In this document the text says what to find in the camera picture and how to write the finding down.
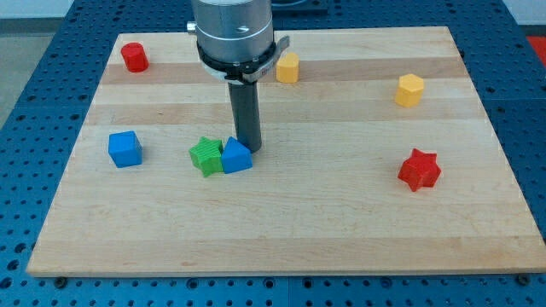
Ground wooden board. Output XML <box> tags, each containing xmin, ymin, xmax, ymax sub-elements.
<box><xmin>26</xmin><ymin>26</ymin><xmax>545</xmax><ymax>277</ymax></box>

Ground red object at edge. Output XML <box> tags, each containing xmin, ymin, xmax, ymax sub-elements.
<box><xmin>526</xmin><ymin>36</ymin><xmax>546</xmax><ymax>66</ymax></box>

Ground yellow rounded block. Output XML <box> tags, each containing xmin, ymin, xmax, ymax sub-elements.
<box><xmin>276</xmin><ymin>52</ymin><xmax>299</xmax><ymax>84</ymax></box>

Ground yellow hexagon block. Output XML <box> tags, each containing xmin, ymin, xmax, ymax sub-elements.
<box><xmin>394</xmin><ymin>73</ymin><xmax>425</xmax><ymax>107</ymax></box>

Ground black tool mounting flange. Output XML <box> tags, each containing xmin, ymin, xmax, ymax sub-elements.
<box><xmin>196</xmin><ymin>36</ymin><xmax>290</xmax><ymax>84</ymax></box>

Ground blue cube block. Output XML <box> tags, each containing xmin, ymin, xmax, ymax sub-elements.
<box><xmin>107</xmin><ymin>130</ymin><xmax>142</xmax><ymax>168</ymax></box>

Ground red cylinder block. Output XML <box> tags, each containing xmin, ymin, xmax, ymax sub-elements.
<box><xmin>121</xmin><ymin>42</ymin><xmax>149</xmax><ymax>72</ymax></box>

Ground green star block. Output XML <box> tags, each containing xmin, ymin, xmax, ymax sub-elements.
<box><xmin>189</xmin><ymin>136</ymin><xmax>224</xmax><ymax>177</ymax></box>

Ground blue triangle block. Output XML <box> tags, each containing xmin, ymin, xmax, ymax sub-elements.
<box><xmin>221</xmin><ymin>137</ymin><xmax>253</xmax><ymax>174</ymax></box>

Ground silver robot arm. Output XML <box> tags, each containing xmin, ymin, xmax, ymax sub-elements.
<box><xmin>187</xmin><ymin>0</ymin><xmax>290</xmax><ymax>153</ymax></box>

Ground red star block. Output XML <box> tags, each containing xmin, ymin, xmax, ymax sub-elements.
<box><xmin>398</xmin><ymin>148</ymin><xmax>441</xmax><ymax>192</ymax></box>

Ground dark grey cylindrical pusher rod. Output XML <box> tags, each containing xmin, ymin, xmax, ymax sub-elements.
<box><xmin>228</xmin><ymin>83</ymin><xmax>262</xmax><ymax>153</ymax></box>

